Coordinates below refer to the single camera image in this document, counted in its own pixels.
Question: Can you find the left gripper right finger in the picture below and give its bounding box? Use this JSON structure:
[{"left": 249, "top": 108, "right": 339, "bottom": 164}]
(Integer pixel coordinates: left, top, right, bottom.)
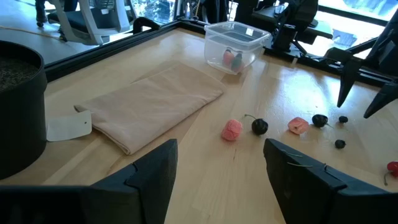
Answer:
[{"left": 263, "top": 138, "right": 348, "bottom": 224}]

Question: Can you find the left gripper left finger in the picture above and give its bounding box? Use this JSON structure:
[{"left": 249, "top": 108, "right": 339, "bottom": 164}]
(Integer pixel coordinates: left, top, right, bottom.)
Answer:
[{"left": 81, "top": 139, "right": 178, "bottom": 224}]

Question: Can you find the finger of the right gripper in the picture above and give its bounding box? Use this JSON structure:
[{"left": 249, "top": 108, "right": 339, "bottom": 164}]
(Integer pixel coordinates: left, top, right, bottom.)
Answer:
[
  {"left": 363, "top": 81, "right": 398, "bottom": 119},
  {"left": 336, "top": 58, "right": 363, "bottom": 108}
]

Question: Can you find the dark cherry with stem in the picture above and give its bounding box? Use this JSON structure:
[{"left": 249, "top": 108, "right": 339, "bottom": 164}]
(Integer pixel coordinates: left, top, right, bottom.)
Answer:
[
  {"left": 243, "top": 113, "right": 269, "bottom": 136},
  {"left": 312, "top": 113, "right": 333, "bottom": 129}
]

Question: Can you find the red cherry with stem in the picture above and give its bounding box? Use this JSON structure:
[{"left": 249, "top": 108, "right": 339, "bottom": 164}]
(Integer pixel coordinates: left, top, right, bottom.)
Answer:
[{"left": 383, "top": 161, "right": 398, "bottom": 187}]

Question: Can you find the dark green and red fruit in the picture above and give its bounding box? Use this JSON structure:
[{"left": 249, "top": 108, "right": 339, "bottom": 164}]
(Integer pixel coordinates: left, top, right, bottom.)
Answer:
[{"left": 230, "top": 52, "right": 245, "bottom": 73}]

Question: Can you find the pink fruit with dark cap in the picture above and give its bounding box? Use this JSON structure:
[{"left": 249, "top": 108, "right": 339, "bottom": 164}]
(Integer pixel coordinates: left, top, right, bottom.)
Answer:
[{"left": 222, "top": 49, "right": 236, "bottom": 67}]

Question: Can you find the clear plastic tupperware container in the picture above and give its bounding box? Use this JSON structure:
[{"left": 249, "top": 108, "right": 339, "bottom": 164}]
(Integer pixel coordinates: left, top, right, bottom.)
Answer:
[{"left": 203, "top": 21, "right": 272, "bottom": 75}]

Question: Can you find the beige folded cloth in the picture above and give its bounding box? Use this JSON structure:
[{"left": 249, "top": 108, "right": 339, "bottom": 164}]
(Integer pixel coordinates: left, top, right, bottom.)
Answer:
[{"left": 73, "top": 63, "right": 227, "bottom": 156}]

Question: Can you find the white paper tag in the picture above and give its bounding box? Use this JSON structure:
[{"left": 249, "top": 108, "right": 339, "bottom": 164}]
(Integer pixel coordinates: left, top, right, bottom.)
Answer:
[{"left": 45, "top": 110, "right": 93, "bottom": 142}]

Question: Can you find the black plant pot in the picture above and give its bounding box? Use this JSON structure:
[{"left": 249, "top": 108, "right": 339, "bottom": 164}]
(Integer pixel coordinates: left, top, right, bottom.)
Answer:
[{"left": 0, "top": 40, "right": 48, "bottom": 180}]

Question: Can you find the black curved bar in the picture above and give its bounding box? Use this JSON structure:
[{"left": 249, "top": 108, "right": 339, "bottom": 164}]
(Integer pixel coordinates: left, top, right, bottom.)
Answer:
[{"left": 132, "top": 16, "right": 161, "bottom": 34}]

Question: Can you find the white office chair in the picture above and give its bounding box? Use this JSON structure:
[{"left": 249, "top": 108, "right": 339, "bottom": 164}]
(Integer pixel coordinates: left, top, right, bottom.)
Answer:
[{"left": 46, "top": 0, "right": 134, "bottom": 46}]

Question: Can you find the person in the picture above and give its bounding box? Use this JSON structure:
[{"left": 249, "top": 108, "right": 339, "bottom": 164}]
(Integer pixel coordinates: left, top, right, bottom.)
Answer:
[{"left": 34, "top": 0, "right": 79, "bottom": 28}]

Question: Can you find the black aluminium table frame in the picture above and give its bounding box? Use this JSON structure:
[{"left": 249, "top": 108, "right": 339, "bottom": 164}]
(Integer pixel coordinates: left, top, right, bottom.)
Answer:
[{"left": 44, "top": 17, "right": 398, "bottom": 94}]

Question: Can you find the tan floor cable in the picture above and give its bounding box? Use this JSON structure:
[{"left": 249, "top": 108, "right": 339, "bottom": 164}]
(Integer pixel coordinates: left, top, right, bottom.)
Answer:
[{"left": 0, "top": 25, "right": 65, "bottom": 41}]

